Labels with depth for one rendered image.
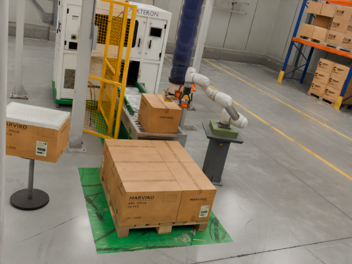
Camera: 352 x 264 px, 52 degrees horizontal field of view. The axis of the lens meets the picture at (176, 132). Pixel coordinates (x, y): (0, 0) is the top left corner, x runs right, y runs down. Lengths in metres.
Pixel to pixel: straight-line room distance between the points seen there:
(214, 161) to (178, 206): 1.35
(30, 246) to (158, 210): 1.25
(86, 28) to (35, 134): 1.79
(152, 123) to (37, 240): 2.02
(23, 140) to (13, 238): 0.92
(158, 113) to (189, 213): 1.45
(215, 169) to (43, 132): 2.45
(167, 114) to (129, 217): 1.63
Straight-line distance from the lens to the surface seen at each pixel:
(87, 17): 4.93
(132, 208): 3.70
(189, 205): 3.92
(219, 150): 4.97
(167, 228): 4.00
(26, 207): 4.18
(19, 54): 7.15
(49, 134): 3.67
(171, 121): 4.86
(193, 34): 4.34
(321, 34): 12.73
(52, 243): 3.78
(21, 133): 3.76
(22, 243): 3.79
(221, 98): 4.22
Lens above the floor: 2.44
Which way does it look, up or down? 22 degrees down
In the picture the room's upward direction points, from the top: 12 degrees clockwise
